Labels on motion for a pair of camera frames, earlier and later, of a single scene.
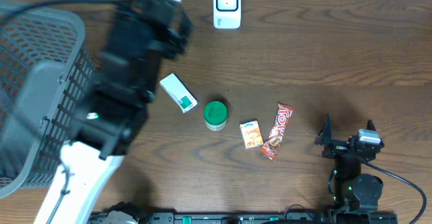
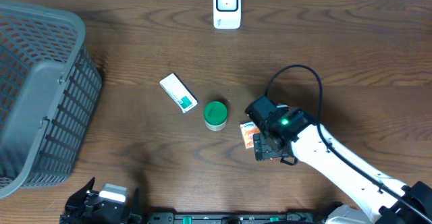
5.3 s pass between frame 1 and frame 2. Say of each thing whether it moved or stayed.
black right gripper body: moved
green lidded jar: stayed
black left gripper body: moved
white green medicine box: stayed
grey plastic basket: stayed
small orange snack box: stayed
